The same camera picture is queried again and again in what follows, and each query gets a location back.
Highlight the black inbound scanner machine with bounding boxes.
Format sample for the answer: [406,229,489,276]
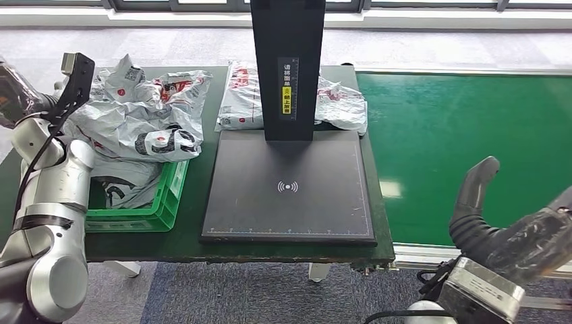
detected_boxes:
[198,0,378,247]

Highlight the green conveyor belt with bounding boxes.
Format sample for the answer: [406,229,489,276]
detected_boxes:
[355,71,572,247]

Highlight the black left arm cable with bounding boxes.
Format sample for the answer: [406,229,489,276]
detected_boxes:
[12,101,70,227]

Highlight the white parcel red print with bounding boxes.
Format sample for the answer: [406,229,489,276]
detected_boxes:
[214,60,264,133]
[314,76,369,136]
[88,154,165,210]

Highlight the window frame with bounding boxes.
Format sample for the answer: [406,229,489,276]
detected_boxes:
[0,0,572,14]

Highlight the flat white parcel red print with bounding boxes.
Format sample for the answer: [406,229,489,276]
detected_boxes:
[214,60,264,133]

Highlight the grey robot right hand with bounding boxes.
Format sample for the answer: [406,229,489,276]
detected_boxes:
[449,156,572,288]

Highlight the white window sill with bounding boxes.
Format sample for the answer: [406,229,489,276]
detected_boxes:
[0,4,572,31]

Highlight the large white parcel black letters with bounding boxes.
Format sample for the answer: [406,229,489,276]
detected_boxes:
[65,53,214,163]

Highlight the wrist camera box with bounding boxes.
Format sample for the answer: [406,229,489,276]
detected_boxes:
[53,52,96,125]
[436,256,527,324]

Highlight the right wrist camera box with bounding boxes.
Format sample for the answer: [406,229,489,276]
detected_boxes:
[436,256,527,324]

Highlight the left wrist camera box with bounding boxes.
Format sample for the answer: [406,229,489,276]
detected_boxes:
[53,52,96,125]

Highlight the white table leg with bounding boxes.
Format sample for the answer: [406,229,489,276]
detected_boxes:
[100,261,142,279]
[307,263,333,284]

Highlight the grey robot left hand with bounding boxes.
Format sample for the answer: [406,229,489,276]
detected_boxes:
[0,55,60,132]

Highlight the crumpled white parcel red print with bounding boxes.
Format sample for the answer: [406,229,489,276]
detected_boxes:
[314,76,369,136]

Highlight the dark green table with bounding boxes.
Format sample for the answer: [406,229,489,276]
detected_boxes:
[0,65,397,265]

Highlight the green plastic crate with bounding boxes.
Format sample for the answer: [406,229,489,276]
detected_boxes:
[84,159,192,234]

